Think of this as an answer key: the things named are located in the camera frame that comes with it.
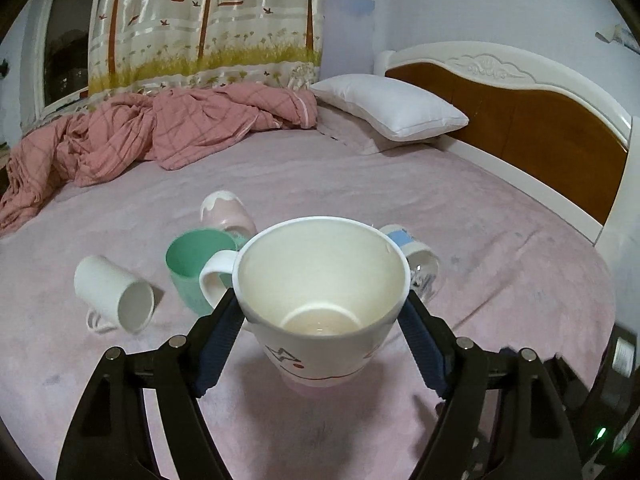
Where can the large white printed cup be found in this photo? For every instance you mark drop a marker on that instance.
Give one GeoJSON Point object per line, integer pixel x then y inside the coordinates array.
{"type": "Point", "coordinates": [320, 280]}

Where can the pink and white cup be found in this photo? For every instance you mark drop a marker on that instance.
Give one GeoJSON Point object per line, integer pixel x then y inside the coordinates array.
{"type": "Point", "coordinates": [227, 212]}

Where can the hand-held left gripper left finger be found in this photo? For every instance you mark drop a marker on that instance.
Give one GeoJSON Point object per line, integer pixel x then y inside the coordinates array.
{"type": "Point", "coordinates": [217, 345]}

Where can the window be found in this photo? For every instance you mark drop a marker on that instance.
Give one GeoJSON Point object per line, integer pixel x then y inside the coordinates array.
{"type": "Point", "coordinates": [62, 40]}

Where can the white pillow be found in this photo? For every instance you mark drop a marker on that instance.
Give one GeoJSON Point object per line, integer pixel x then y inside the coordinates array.
{"type": "Point", "coordinates": [390, 107]}

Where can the white and wooden headboard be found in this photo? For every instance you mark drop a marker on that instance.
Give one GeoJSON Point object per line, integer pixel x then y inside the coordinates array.
{"type": "Point", "coordinates": [520, 115]}

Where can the pink bed sheet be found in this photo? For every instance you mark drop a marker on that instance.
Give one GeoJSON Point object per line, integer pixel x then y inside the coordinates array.
{"type": "Point", "coordinates": [350, 200]}

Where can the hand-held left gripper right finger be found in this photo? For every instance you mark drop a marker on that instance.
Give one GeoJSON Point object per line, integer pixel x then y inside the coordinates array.
{"type": "Point", "coordinates": [422, 347]}

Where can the pink checked blanket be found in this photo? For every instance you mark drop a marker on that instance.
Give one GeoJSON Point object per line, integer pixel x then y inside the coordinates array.
{"type": "Point", "coordinates": [150, 135]}

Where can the printed tree curtain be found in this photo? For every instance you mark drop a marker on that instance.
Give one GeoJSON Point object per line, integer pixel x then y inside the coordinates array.
{"type": "Point", "coordinates": [205, 20]}

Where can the plain white cup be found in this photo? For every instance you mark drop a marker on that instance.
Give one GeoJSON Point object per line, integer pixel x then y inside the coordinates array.
{"type": "Point", "coordinates": [112, 292]}

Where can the green cup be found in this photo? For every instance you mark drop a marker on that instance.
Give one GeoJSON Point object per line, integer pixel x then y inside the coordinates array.
{"type": "Point", "coordinates": [187, 270]}

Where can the blue and white mug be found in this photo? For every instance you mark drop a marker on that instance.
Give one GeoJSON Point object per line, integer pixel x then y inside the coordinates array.
{"type": "Point", "coordinates": [417, 265]}

